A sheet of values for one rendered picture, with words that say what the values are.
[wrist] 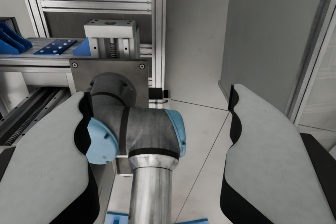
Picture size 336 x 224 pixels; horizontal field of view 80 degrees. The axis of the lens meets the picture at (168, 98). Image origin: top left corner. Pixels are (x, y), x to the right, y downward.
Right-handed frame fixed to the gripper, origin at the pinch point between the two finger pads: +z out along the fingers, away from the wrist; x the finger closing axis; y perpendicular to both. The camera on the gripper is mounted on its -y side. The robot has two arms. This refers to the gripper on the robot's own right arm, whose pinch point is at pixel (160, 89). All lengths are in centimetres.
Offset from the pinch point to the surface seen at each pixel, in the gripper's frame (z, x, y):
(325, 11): 49, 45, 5
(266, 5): 86, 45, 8
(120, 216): 145, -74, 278
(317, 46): 48, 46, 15
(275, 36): 73, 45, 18
